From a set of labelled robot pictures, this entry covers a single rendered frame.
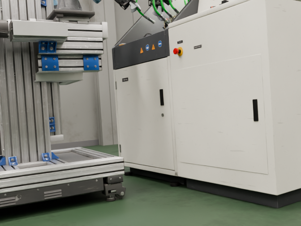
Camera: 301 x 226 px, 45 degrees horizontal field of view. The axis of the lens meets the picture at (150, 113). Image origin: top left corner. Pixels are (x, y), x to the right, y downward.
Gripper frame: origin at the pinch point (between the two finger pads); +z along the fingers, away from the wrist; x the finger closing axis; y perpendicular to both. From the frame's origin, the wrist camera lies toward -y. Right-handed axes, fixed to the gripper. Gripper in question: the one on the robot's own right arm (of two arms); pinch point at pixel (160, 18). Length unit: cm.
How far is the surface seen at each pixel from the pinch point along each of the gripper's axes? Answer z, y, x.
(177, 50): 31, 25, 47
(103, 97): 46, -77, -245
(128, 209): 111, 66, 51
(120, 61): 27.7, 21.5, -23.3
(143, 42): 19.8, 21.5, 8.4
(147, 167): 102, 21, 3
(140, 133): 79, 21, -2
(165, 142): 84, 21, 25
